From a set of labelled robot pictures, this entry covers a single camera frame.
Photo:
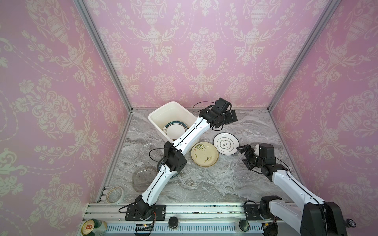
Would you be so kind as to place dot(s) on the white plate with clover emblem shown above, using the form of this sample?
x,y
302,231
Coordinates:
x,y
226,143

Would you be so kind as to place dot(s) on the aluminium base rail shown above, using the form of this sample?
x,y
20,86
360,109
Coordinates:
x,y
217,219

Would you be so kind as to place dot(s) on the teal patterned small plate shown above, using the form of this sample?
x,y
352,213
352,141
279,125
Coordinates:
x,y
160,165

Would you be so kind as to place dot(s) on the clear glass plate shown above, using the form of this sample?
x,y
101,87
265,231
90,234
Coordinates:
x,y
142,178

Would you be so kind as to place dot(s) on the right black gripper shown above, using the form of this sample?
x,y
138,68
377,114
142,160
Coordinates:
x,y
251,156

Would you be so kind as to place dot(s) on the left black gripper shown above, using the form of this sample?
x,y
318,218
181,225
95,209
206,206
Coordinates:
x,y
229,118

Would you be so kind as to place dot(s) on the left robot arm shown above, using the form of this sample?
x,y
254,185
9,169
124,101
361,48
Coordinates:
x,y
174,160

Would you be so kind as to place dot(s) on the left black knob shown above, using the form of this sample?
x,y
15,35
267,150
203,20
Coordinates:
x,y
173,223

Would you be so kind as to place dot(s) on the green drink can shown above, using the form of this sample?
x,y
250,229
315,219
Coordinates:
x,y
94,227

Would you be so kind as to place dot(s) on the tape roll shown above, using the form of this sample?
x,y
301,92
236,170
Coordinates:
x,y
115,195

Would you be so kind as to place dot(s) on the white plastic bin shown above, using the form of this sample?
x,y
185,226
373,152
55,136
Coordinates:
x,y
171,111

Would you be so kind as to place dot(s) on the black knob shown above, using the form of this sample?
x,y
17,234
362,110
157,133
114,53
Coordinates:
x,y
173,223
243,225

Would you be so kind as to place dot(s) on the cream plate with green leaves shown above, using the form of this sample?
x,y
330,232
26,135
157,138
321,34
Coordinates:
x,y
204,154

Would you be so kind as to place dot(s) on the white plate red-green rim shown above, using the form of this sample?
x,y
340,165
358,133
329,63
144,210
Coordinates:
x,y
175,129

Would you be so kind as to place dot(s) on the purple plastic bottle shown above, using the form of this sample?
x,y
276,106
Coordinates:
x,y
349,223

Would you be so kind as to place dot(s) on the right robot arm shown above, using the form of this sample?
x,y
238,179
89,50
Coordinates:
x,y
311,215

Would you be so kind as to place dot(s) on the right black knob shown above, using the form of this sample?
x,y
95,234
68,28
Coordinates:
x,y
243,225

